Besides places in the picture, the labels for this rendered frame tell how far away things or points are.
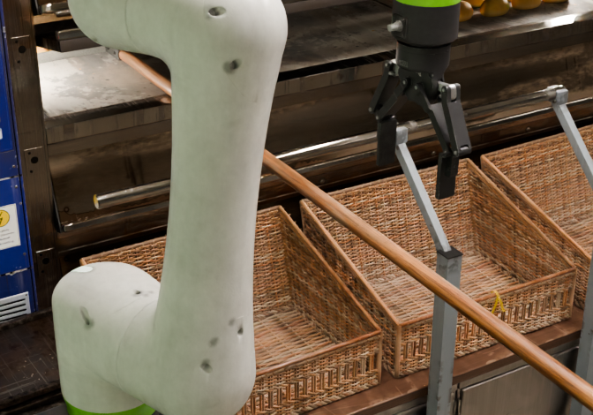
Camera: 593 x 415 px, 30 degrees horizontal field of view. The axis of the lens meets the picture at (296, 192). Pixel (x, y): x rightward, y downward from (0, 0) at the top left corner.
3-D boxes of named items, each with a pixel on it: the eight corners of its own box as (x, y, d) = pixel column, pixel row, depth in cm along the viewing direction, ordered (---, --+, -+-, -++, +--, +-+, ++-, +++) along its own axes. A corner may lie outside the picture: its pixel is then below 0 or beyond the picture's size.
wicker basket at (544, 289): (294, 289, 300) (295, 198, 288) (461, 240, 325) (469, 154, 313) (394, 382, 262) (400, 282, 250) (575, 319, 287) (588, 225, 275)
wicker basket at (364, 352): (84, 354, 273) (74, 256, 260) (281, 292, 299) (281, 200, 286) (168, 467, 235) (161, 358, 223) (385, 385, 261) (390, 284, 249)
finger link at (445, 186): (454, 147, 155) (458, 150, 155) (451, 193, 158) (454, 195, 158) (438, 153, 154) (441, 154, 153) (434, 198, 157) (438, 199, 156)
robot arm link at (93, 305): (123, 455, 135) (111, 323, 127) (41, 403, 144) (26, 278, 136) (198, 405, 144) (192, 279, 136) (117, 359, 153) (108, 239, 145)
